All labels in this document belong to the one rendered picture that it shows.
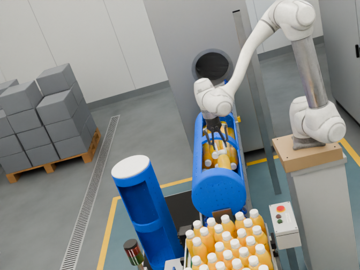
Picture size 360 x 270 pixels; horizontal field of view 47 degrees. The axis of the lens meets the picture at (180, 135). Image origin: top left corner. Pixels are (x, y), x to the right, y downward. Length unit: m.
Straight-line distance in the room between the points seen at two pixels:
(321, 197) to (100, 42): 5.36
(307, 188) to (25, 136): 4.11
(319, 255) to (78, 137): 3.66
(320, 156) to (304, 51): 0.62
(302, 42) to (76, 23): 5.52
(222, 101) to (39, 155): 4.19
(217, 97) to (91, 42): 5.44
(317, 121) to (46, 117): 4.00
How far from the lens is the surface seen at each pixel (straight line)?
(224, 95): 1.99
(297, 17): 2.02
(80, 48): 7.34
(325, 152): 2.42
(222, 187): 2.16
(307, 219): 2.68
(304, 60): 2.14
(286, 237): 1.92
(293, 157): 2.40
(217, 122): 2.20
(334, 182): 2.57
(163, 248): 3.50
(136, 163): 2.91
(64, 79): 5.78
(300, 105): 2.40
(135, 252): 1.84
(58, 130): 5.64
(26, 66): 7.67
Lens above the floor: 2.35
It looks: 25 degrees down
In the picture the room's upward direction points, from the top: 18 degrees counter-clockwise
